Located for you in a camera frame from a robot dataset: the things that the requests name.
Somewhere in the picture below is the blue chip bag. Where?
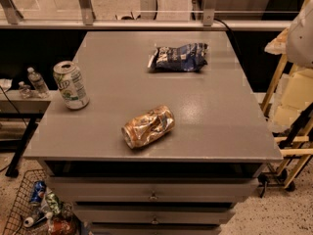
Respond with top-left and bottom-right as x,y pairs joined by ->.
148,43 -> 208,72

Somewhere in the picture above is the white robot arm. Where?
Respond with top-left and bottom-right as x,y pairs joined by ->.
265,0 -> 313,69

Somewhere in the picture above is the crushed orange soda can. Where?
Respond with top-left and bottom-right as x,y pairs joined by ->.
121,106 -> 175,149

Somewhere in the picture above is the green white 7up can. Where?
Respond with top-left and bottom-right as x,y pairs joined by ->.
53,61 -> 89,110

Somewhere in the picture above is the green can in basket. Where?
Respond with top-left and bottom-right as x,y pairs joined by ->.
46,192 -> 62,215

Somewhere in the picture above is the blue pepsi can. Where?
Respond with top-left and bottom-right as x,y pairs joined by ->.
29,180 -> 46,206

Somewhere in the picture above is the red can in basket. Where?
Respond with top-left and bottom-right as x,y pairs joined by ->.
48,218 -> 76,235

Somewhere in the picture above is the grey drawer cabinet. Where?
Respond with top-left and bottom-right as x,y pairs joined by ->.
25,31 -> 281,235

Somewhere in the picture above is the tall clear water bottle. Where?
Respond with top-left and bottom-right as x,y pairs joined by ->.
27,68 -> 49,98

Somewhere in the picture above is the grey side bench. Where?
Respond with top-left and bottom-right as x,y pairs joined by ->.
0,90 -> 52,177

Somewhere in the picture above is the small clear water bottle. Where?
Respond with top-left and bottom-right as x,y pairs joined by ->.
19,81 -> 32,99

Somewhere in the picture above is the white bottle in basket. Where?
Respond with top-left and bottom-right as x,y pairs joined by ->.
22,211 -> 53,228

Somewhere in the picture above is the black wire basket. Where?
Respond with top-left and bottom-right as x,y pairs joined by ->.
4,169 -> 79,235

